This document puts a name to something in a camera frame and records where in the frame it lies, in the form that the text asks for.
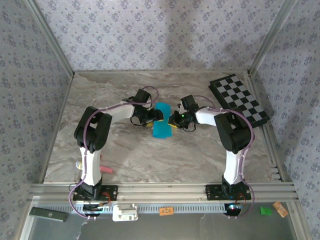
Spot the blue cloth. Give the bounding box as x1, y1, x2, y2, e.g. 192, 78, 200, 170
152, 101, 174, 139

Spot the black grey chessboard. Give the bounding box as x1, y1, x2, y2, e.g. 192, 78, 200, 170
208, 73, 271, 130

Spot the pink marker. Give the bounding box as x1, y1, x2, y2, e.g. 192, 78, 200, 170
99, 164, 114, 175

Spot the small brown box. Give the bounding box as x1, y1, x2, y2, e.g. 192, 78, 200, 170
272, 201, 289, 218

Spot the black flat bar device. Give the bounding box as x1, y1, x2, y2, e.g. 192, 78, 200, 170
28, 206, 70, 223

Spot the right gripper thin black cable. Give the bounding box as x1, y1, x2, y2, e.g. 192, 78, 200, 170
183, 121, 197, 133

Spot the gripper thin black cable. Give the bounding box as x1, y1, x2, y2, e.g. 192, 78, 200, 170
183, 121, 197, 133
129, 116, 148, 128

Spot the left gripper thin black cable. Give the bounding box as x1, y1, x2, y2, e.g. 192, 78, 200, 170
129, 116, 148, 128

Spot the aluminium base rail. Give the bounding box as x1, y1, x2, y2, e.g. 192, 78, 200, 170
27, 182, 300, 203

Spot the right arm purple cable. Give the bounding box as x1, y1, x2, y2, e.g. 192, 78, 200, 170
193, 94, 256, 220

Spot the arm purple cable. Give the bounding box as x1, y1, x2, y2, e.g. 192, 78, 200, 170
193, 94, 256, 220
67, 85, 160, 221

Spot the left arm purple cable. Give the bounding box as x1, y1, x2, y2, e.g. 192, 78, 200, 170
67, 85, 160, 221

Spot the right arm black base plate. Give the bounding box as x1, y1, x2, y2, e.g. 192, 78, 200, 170
205, 183, 252, 201

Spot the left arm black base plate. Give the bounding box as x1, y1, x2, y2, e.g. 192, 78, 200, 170
72, 184, 119, 201

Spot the slotted grey cable duct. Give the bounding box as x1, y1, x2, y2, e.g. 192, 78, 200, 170
39, 203, 233, 215

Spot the aluminium side rail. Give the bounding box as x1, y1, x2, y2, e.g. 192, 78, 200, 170
38, 72, 76, 183
246, 72, 285, 182

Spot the white plastic bracket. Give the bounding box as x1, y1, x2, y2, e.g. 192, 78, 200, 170
112, 203, 140, 222

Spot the aluminium frame post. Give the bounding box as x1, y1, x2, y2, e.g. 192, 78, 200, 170
247, 0, 300, 77
24, 0, 76, 77

